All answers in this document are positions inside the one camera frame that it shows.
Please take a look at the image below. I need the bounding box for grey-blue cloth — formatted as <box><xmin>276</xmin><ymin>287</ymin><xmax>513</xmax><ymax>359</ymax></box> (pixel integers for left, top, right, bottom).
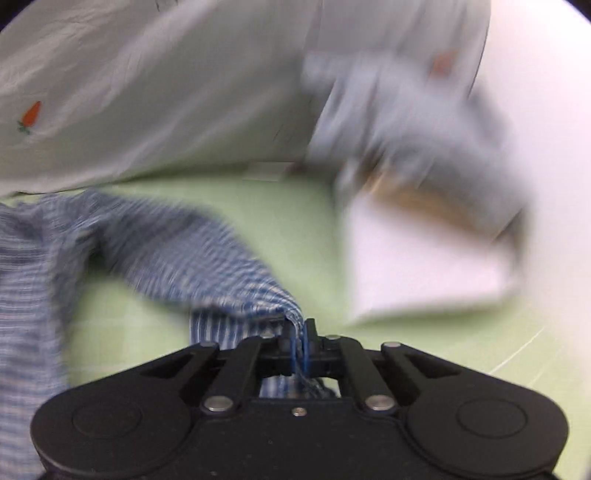
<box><xmin>302</xmin><ymin>50</ymin><xmax>532</xmax><ymax>236</ymax></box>

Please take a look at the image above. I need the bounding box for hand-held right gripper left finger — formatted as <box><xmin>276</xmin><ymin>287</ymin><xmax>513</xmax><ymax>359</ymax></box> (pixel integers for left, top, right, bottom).
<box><xmin>139</xmin><ymin>321</ymin><xmax>302</xmax><ymax>414</ymax></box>

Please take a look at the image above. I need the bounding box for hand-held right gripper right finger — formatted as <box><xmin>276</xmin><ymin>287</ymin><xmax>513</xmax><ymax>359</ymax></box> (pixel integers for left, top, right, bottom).
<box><xmin>304</xmin><ymin>318</ymin><xmax>462</xmax><ymax>413</ymax></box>

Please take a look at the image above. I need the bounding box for blue striped checked garment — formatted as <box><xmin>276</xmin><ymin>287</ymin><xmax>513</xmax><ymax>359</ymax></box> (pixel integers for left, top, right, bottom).
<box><xmin>0</xmin><ymin>189</ymin><xmax>339</xmax><ymax>480</ymax></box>

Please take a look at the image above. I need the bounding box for green grid mat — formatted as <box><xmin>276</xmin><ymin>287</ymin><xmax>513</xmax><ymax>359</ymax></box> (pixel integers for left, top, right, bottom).
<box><xmin>0</xmin><ymin>172</ymin><xmax>591</xmax><ymax>480</ymax></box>

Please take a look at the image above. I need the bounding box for white carrot print cloth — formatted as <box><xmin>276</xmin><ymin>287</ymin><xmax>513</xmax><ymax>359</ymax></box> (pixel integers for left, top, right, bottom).
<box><xmin>0</xmin><ymin>0</ymin><xmax>493</xmax><ymax>199</ymax></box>

